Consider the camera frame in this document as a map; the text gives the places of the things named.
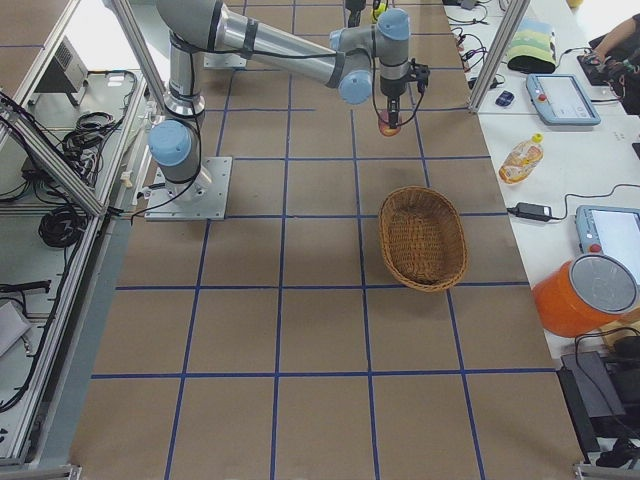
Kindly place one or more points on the small dark blue pouch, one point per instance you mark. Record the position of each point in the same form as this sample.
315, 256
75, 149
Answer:
505, 99

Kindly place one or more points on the right teach pendant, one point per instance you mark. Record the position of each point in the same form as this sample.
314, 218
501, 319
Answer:
612, 231

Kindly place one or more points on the woven wicker basket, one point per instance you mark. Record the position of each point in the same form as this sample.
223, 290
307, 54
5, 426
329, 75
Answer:
422, 239

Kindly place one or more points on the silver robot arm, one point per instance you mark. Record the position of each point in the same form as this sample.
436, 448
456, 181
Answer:
358, 60

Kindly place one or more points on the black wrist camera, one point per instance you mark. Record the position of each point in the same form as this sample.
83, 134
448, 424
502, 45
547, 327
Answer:
419, 74

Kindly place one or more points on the orange bucket with lid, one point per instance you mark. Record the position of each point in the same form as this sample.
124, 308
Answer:
584, 294

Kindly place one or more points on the left teach pendant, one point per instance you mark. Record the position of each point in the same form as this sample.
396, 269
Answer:
560, 100

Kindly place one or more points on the aluminium frame post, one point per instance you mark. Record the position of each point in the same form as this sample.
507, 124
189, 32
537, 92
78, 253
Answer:
510, 22

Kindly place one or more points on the rolled green patterned mat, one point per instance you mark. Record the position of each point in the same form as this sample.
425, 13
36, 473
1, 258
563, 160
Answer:
532, 49

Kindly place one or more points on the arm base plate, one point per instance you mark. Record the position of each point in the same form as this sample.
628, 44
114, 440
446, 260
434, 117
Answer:
223, 61
205, 199

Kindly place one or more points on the black power adapter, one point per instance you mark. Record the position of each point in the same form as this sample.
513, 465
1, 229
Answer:
534, 212

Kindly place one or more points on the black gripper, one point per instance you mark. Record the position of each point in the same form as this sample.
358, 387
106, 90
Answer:
392, 90

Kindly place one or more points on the red apple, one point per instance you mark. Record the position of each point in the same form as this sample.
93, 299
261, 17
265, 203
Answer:
389, 129

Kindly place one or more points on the yellow snack bag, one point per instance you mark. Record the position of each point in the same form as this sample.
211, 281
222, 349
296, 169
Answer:
522, 160

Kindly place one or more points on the teach pendant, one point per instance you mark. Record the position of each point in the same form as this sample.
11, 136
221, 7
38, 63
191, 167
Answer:
560, 100
612, 231

